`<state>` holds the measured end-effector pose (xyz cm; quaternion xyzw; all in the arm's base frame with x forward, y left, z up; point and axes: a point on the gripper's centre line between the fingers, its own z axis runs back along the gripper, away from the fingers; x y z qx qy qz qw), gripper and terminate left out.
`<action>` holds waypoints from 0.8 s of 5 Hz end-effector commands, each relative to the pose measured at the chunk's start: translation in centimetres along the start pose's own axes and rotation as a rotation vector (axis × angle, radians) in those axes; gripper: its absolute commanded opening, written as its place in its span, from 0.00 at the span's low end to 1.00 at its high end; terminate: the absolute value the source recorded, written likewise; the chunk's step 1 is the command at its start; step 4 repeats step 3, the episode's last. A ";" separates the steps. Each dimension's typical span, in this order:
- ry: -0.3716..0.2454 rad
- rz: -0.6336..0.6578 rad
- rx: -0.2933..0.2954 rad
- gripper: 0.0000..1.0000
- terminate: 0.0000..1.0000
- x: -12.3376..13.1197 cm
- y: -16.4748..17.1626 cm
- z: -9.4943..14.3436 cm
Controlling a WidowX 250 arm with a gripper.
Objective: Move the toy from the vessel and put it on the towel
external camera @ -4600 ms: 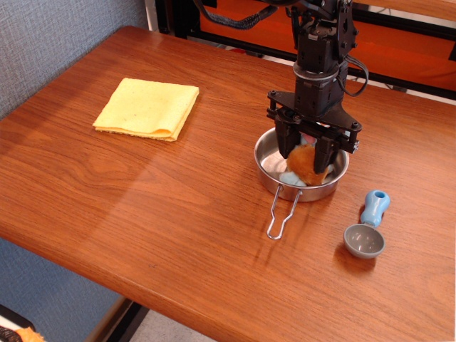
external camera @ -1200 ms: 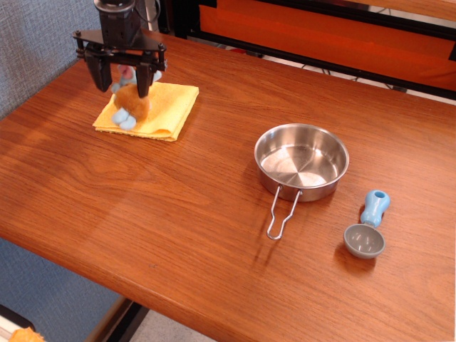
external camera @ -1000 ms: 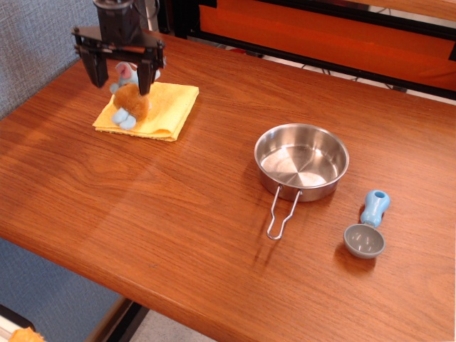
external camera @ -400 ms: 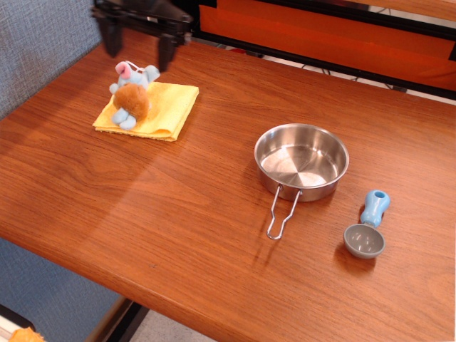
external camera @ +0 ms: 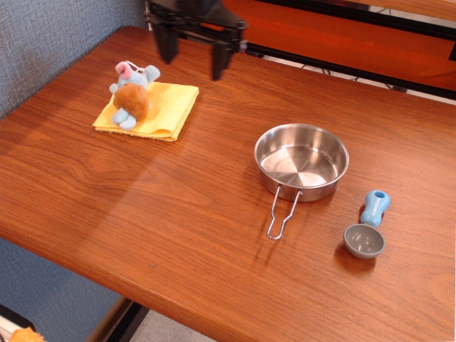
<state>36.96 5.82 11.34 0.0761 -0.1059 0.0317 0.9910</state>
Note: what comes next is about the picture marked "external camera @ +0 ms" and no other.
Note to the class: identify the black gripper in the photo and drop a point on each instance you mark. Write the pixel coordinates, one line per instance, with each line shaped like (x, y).
(207, 21)

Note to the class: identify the blue and brown plush toy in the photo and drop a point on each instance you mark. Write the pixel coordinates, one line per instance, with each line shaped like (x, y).
(129, 93)

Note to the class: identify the folded yellow towel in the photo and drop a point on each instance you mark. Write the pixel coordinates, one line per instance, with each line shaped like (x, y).
(171, 105)

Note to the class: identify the stainless steel pan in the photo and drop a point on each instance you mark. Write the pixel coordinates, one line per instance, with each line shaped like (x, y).
(299, 162)

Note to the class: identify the orange fuzzy object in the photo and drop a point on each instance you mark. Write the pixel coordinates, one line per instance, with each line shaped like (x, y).
(26, 335)

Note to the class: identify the orange panel black frame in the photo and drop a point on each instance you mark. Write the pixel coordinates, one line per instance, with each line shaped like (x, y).
(407, 44)

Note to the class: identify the blue handled grey scoop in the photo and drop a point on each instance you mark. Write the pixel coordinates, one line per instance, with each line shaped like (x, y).
(363, 240)

